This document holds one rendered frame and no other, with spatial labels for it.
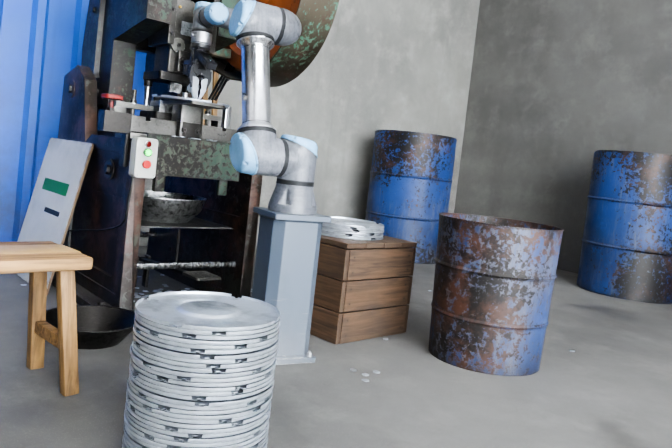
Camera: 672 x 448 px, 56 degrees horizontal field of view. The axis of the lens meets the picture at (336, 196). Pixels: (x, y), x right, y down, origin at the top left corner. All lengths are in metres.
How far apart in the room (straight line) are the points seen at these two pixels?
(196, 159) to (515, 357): 1.32
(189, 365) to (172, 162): 1.27
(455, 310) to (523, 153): 3.29
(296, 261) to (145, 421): 0.78
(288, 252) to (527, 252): 0.75
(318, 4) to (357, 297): 1.13
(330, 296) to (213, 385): 1.04
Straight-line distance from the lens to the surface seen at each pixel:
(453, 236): 2.10
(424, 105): 5.26
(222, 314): 1.28
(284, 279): 1.88
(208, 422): 1.24
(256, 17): 1.96
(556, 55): 5.28
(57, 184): 2.79
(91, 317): 2.19
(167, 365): 1.22
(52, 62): 3.63
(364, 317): 2.26
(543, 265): 2.12
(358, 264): 2.18
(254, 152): 1.81
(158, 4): 2.48
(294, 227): 1.86
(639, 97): 4.91
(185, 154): 2.38
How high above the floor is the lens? 0.62
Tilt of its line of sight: 3 degrees down
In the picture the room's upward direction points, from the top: 6 degrees clockwise
